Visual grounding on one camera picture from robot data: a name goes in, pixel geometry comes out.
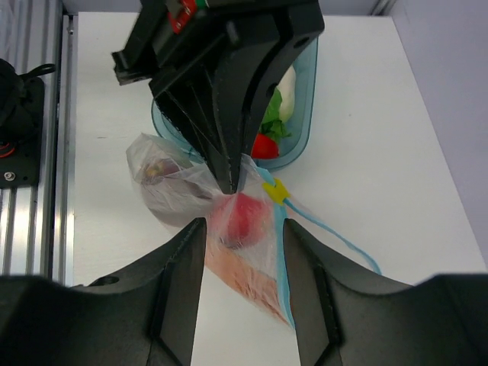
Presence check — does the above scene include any teal plastic food container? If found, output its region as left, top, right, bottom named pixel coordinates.
left=151, top=40, right=318, bottom=171

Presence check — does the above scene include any white cauliflower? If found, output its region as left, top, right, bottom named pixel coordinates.
left=277, top=66, right=296, bottom=123

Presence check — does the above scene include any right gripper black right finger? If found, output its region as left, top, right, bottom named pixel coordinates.
left=284, top=220, right=487, bottom=365

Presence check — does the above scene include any clear zip top bag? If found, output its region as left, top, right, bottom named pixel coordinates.
left=125, top=131, right=382, bottom=331

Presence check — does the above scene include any red toy apple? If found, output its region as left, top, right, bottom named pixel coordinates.
left=223, top=193, right=271, bottom=249

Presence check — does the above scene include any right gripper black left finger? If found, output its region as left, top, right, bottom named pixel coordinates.
left=1, top=218, right=207, bottom=365

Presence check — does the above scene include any aluminium rail frame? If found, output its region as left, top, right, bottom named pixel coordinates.
left=1, top=1, right=79, bottom=286

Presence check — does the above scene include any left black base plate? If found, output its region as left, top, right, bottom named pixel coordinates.
left=1, top=59, right=56, bottom=189

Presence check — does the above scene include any green toy lettuce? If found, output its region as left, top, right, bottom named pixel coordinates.
left=259, top=88, right=291, bottom=144

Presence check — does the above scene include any red toy tomato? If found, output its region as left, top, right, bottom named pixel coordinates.
left=251, top=133, right=279, bottom=159

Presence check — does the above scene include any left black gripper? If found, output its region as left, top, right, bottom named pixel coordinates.
left=112, top=1, right=324, bottom=193

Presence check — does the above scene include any dark red toy fruit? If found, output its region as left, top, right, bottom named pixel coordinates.
left=142, top=159, right=181, bottom=185

